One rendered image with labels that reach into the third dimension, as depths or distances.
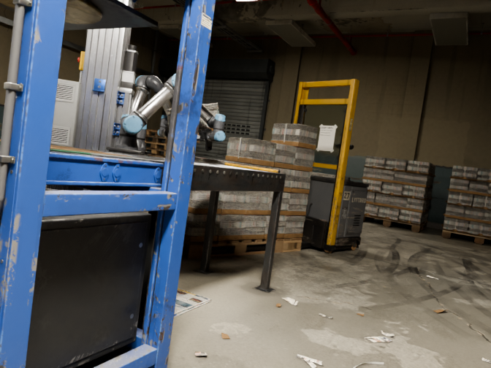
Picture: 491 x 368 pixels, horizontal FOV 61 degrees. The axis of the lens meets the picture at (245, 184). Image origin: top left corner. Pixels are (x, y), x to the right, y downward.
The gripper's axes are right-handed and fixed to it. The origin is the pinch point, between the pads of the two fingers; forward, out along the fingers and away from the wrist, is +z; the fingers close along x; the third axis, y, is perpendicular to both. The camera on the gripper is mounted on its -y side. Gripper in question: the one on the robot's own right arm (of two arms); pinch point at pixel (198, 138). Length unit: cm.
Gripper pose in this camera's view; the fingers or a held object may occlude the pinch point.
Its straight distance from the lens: 325.0
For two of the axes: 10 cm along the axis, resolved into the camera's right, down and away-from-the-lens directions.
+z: -5.6, -1.2, 8.2
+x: -8.1, 2.8, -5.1
